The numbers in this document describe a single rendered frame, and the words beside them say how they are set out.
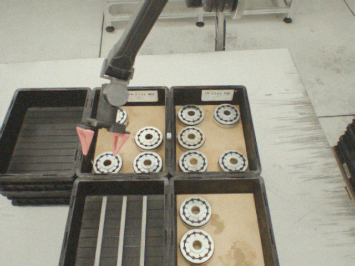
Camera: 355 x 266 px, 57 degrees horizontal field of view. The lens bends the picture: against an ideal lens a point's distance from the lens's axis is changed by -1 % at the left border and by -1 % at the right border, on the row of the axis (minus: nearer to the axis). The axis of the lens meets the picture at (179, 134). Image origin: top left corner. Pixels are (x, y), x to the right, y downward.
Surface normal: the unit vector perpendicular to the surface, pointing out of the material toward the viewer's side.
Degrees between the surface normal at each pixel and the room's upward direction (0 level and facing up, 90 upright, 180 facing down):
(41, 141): 0
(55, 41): 0
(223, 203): 0
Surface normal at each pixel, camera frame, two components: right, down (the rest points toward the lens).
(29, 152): 0.00, -0.59
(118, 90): 0.38, 0.16
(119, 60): 0.01, 0.88
